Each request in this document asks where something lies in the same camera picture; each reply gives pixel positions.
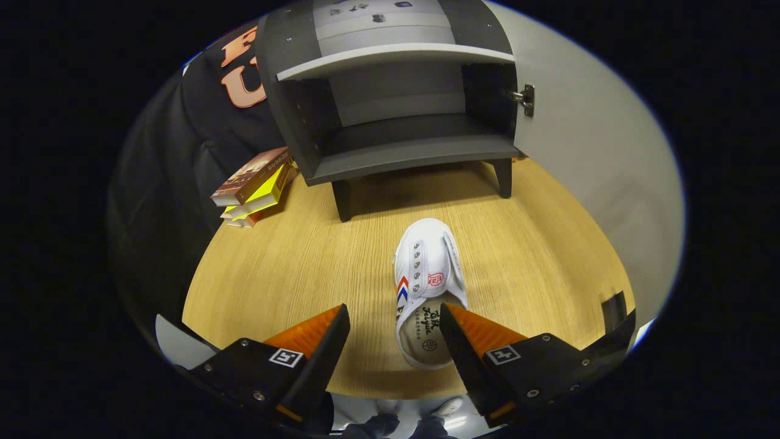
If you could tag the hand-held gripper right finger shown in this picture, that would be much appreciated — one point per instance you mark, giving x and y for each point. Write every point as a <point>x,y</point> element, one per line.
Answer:
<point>469,366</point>

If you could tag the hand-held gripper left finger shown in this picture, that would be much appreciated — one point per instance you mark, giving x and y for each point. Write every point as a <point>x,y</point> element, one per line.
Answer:
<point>317,366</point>

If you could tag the white canvas shoe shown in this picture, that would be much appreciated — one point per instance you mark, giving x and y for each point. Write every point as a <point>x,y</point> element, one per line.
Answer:
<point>426,256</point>

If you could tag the dark grey shoe cabinet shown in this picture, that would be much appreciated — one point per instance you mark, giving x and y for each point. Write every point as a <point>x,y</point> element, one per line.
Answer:
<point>396,152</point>

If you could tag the person's white sneaker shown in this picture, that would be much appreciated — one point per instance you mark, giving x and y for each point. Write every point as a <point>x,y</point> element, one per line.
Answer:
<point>448,407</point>

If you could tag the person's dark trouser legs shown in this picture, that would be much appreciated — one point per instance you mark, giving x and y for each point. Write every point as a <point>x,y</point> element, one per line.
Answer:
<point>378,427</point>

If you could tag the yellow book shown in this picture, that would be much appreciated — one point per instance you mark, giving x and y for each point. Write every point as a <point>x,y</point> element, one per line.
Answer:
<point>265,194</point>

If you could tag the brown book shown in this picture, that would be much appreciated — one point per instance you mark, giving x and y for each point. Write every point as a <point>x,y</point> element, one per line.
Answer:
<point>253,174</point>

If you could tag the black backdrop cloth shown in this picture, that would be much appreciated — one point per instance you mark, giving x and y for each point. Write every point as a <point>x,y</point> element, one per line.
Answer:
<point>183,152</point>

